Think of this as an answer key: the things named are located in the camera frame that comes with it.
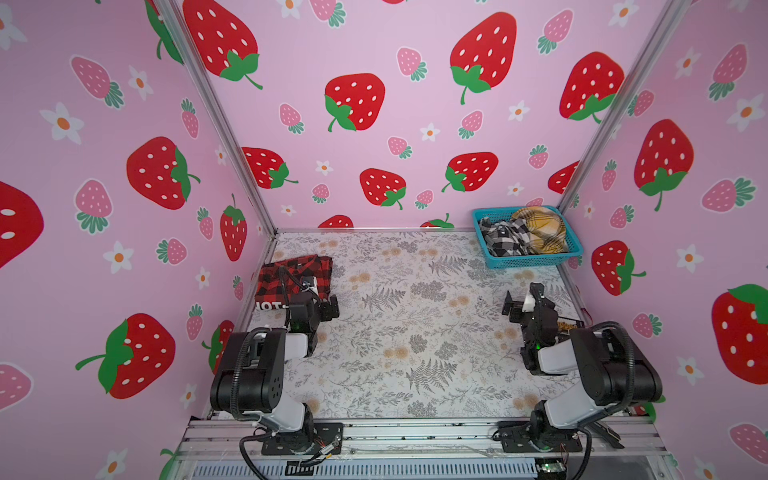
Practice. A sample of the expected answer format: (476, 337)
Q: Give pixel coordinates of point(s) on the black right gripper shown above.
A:
(516, 316)

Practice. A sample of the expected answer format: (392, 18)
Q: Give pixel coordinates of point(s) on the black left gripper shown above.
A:
(323, 308)

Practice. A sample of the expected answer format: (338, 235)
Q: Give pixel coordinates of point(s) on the red black plaid shirt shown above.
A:
(275, 281)

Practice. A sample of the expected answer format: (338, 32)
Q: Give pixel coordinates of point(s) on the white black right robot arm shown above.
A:
(613, 375)

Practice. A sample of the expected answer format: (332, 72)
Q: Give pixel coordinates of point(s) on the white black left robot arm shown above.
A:
(249, 372)

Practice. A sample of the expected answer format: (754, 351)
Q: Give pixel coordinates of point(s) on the teal plastic laundry basket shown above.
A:
(499, 214)

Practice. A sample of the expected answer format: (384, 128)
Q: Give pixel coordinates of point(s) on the yellow plaid shirt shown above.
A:
(545, 231)

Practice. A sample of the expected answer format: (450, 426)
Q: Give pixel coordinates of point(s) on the black white plaid shirt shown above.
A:
(506, 238)

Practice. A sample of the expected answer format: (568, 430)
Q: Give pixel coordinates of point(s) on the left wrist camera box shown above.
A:
(307, 284)

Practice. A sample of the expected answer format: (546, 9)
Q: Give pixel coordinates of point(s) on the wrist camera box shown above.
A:
(307, 284)
(534, 297)

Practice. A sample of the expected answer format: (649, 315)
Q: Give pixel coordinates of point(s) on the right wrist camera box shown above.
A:
(534, 297)

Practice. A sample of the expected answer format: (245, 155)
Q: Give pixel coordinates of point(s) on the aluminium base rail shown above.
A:
(437, 448)

